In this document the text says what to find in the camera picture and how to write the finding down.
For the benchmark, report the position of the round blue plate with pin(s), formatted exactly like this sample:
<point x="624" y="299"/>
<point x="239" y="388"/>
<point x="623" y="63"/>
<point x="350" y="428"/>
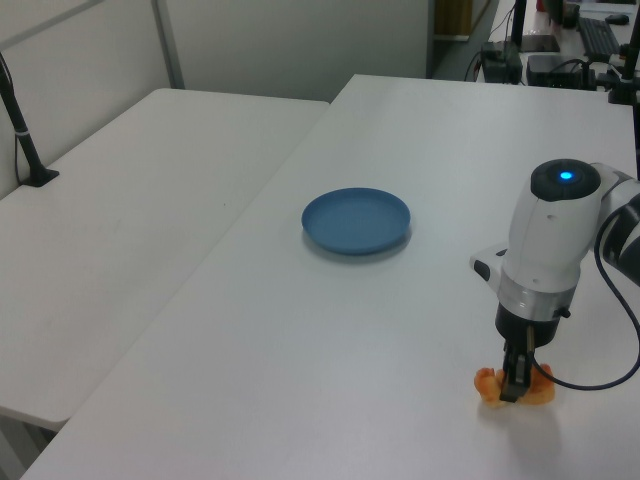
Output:
<point x="356" y="220"/>

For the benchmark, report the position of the black camera stand pole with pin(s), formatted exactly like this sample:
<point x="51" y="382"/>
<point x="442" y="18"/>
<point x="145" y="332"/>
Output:
<point x="22" y="132"/>

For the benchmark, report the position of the black upright pole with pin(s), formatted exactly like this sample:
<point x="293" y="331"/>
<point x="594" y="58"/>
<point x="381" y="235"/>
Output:
<point x="518" y="22"/>

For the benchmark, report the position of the orange-brown bread piece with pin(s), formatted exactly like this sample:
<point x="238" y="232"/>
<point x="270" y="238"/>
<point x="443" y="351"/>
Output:
<point x="487" y="386"/>

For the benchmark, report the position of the black mini computer box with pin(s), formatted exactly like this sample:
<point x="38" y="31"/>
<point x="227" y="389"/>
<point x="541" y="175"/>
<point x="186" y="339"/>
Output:
<point x="560" y="72"/>

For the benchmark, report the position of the grey partition wall post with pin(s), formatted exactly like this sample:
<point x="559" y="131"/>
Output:
<point x="169" y="45"/>

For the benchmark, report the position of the black electronics box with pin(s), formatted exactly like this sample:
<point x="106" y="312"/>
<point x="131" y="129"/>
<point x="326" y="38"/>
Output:
<point x="500" y="62"/>

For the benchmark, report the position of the black computer mouse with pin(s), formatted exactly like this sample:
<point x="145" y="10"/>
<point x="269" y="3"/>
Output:
<point x="617" y="19"/>

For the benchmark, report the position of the black keyboard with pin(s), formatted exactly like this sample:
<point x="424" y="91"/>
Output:
<point x="597" y="36"/>

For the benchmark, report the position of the black clamped stand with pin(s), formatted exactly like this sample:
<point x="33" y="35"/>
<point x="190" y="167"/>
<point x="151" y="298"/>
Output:
<point x="625" y="75"/>

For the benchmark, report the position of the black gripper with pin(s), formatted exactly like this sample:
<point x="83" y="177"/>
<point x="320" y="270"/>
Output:
<point x="520" y="330"/>

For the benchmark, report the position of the brown wooden panel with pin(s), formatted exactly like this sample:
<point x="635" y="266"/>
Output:
<point x="452" y="17"/>

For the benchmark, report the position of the white side table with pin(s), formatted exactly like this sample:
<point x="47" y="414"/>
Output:
<point x="125" y="225"/>

